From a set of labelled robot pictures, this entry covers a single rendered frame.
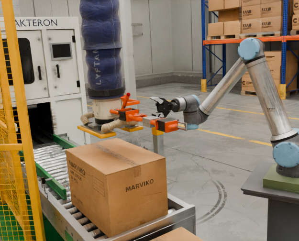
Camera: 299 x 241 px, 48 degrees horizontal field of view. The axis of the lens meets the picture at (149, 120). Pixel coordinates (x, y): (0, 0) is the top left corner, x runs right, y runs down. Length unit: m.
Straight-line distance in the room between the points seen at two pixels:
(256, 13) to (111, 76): 8.01
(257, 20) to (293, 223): 7.89
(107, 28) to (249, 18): 8.10
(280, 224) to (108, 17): 1.60
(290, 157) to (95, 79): 1.16
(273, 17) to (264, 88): 7.58
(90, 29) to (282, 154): 1.26
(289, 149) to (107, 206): 1.02
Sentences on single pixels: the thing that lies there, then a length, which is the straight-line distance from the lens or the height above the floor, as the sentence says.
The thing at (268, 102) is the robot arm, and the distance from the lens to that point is 1.93.
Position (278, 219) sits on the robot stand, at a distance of 2.27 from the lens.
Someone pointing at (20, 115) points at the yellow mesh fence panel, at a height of 1.21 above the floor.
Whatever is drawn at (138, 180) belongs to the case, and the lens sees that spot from 1.94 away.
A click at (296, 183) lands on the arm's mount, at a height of 0.80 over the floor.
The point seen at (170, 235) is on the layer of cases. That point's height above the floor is 0.54.
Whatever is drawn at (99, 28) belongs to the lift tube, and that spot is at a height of 1.71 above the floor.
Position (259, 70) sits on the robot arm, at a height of 1.44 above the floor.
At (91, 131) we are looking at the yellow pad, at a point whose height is 1.12.
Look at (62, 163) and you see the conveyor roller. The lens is 3.36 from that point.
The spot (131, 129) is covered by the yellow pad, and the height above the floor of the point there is 1.12.
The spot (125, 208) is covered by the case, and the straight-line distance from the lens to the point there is 1.95.
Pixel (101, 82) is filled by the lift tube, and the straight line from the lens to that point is 1.97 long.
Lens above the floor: 1.62
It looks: 13 degrees down
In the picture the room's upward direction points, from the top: 3 degrees counter-clockwise
